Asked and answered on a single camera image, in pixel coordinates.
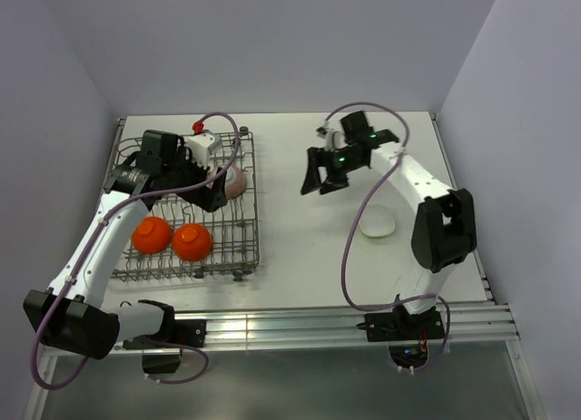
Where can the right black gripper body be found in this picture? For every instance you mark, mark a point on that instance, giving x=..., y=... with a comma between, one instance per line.
x=343, y=161

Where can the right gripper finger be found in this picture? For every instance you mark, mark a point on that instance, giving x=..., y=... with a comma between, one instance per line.
x=335, y=180
x=317, y=159

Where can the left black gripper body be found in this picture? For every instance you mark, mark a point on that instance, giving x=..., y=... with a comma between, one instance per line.
x=185, y=171

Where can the dark patterned bottom bowl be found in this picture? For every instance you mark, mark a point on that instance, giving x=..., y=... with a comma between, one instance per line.
x=235, y=184

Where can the plain orange bowl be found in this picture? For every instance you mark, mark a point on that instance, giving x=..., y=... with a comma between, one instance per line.
x=192, y=242
x=152, y=235

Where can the white square bowl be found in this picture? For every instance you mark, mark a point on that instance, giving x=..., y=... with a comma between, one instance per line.
x=377, y=221

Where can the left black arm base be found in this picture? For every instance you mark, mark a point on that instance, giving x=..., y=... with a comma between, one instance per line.
x=188, y=335

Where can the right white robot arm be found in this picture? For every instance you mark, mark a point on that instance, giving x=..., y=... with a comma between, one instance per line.
x=444, y=231

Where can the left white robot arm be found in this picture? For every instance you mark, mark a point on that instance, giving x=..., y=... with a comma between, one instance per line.
x=69, y=314

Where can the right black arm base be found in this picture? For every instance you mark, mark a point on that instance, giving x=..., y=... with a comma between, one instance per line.
x=399, y=326

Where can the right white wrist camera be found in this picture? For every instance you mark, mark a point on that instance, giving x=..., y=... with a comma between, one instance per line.
x=333, y=139

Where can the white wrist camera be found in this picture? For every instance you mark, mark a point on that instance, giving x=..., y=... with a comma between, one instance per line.
x=203, y=144
x=333, y=139

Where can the grey wire dish rack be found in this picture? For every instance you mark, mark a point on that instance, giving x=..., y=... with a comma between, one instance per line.
x=233, y=227

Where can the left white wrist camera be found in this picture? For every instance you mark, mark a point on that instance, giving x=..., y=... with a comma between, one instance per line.
x=203, y=144

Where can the aluminium mounting rail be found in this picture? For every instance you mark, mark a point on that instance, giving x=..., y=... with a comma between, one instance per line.
x=308, y=328

